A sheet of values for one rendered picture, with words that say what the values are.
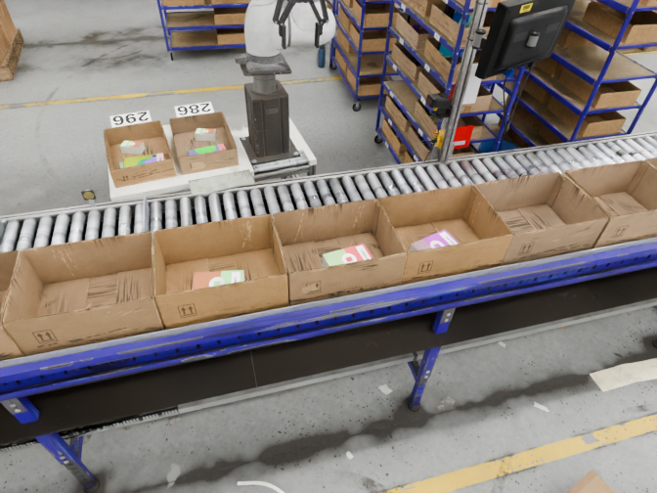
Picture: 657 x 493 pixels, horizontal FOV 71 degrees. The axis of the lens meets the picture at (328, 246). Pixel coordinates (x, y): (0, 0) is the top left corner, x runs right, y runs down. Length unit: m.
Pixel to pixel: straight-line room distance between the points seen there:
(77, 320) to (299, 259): 0.73
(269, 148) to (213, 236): 0.87
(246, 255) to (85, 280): 0.55
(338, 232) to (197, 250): 0.52
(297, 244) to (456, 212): 0.65
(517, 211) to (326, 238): 0.82
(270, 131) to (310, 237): 0.79
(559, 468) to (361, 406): 0.91
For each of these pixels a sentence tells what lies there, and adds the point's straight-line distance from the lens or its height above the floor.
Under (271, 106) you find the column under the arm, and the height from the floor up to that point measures 1.03.
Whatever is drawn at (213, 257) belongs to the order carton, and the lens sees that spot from 1.72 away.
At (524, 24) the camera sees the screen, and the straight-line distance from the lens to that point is 2.20.
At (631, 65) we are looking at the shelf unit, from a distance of 3.67.
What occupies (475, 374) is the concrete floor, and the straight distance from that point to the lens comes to 2.57.
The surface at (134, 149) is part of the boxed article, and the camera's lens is 2.56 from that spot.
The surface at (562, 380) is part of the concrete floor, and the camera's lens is 2.73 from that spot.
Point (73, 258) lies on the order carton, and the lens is 1.73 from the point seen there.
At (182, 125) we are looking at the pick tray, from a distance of 2.67.
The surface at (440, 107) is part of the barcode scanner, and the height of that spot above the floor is 1.05.
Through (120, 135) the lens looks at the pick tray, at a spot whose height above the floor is 0.80.
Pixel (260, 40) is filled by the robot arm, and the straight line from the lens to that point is 2.19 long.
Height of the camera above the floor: 2.10
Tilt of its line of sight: 44 degrees down
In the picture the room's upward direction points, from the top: 3 degrees clockwise
